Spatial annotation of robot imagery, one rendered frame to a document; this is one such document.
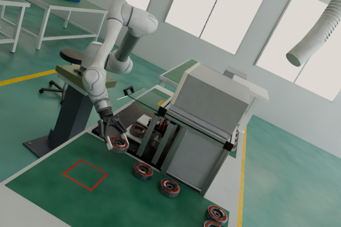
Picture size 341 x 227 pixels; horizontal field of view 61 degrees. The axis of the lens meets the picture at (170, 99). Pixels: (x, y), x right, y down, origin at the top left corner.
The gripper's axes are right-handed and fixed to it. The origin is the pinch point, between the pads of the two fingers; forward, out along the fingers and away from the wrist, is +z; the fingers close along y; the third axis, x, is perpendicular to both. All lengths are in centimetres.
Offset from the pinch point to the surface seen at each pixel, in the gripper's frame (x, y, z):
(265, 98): 39, -136, 0
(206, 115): 37, -34, 5
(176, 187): 11.7, -16.2, 33.4
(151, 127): 12.7, -16.1, -1.7
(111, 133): -15.7, -12.9, -11.7
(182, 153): 18.9, -24.1, 18.3
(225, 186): 14, -57, 46
